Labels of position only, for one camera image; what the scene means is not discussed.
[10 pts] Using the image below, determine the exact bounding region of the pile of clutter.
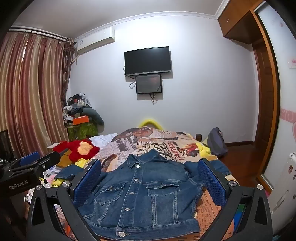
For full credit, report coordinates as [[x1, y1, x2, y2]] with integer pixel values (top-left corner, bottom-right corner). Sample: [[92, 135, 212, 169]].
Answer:
[[63, 93, 93, 127]]

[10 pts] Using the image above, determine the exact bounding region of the brown wooden door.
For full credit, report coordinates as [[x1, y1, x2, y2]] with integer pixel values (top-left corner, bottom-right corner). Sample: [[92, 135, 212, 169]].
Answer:
[[251, 11, 281, 186]]

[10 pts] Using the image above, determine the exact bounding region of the striped red beige curtain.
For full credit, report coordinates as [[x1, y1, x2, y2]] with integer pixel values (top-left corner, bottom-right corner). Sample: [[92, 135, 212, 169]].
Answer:
[[0, 29, 74, 160]]

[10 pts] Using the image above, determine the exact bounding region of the blue denim jacket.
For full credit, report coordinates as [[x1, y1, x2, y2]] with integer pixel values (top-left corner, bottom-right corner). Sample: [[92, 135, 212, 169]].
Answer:
[[54, 149, 232, 238]]

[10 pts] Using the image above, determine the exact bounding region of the small black wall monitor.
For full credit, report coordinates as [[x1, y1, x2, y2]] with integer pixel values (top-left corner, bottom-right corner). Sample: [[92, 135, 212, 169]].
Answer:
[[135, 74, 162, 95]]

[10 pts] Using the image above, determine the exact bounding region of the white wardrobe door pink pattern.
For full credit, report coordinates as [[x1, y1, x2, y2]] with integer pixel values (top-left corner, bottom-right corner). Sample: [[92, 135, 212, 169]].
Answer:
[[258, 2, 296, 223]]

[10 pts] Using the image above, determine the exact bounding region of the wooden overhead cabinet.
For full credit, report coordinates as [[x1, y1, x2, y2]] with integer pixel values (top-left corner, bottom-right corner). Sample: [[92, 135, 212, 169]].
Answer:
[[217, 0, 266, 44]]

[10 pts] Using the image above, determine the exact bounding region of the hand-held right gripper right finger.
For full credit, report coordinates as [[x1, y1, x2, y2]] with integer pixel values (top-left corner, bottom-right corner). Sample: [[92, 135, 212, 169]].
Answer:
[[197, 158, 273, 241]]

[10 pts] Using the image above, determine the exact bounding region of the large black wall television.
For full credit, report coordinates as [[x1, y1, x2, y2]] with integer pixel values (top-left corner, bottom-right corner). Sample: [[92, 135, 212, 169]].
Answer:
[[124, 46, 173, 77]]

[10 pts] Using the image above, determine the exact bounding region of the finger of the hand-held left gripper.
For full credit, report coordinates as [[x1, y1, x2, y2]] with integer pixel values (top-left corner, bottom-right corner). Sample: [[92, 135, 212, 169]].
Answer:
[[9, 152, 40, 172], [35, 149, 69, 179]]

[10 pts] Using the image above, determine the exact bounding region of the orange box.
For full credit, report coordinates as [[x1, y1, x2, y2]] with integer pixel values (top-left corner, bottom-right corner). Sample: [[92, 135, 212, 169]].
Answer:
[[72, 115, 90, 125]]

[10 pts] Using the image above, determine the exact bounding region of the white cloth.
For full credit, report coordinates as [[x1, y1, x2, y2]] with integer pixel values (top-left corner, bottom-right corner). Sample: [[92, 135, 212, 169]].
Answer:
[[89, 133, 118, 149]]

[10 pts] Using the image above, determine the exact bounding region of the newspaper printed blanket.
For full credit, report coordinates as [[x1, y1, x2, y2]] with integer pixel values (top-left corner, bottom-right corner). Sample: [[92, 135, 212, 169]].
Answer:
[[85, 127, 234, 241]]

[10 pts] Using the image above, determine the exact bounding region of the curtain rod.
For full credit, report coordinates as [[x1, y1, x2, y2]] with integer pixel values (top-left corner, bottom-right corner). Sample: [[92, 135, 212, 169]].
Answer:
[[9, 26, 70, 42]]

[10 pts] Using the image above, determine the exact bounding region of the brown cardboard box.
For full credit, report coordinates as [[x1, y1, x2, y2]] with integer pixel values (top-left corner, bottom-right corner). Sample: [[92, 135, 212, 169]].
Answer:
[[55, 148, 70, 168]]

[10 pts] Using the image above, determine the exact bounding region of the white wall air conditioner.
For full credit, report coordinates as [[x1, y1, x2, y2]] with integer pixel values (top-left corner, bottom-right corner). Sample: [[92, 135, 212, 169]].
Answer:
[[75, 27, 115, 55]]

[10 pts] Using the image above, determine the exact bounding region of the grey blue backpack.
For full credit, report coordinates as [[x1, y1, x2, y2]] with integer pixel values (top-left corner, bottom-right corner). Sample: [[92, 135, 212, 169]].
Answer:
[[207, 127, 228, 156]]

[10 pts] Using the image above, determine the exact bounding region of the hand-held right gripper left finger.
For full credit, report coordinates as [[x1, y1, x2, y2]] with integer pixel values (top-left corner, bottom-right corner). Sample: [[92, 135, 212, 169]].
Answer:
[[26, 159, 102, 241]]

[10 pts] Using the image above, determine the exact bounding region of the yellow fleece cloth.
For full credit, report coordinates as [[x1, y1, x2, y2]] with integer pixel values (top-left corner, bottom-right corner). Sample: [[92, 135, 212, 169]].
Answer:
[[52, 158, 93, 187]]

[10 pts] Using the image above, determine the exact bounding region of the red plush toy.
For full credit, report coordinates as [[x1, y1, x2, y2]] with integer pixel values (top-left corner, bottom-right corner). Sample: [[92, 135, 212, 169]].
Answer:
[[60, 138, 100, 161]]

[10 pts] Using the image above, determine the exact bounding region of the green patterned table cloth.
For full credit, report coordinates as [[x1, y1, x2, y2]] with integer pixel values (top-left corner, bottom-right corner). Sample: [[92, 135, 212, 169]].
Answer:
[[67, 123, 99, 142]]

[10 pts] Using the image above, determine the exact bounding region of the grey cushion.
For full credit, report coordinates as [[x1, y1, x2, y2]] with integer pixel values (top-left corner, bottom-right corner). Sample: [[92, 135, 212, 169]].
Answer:
[[81, 108, 104, 132]]

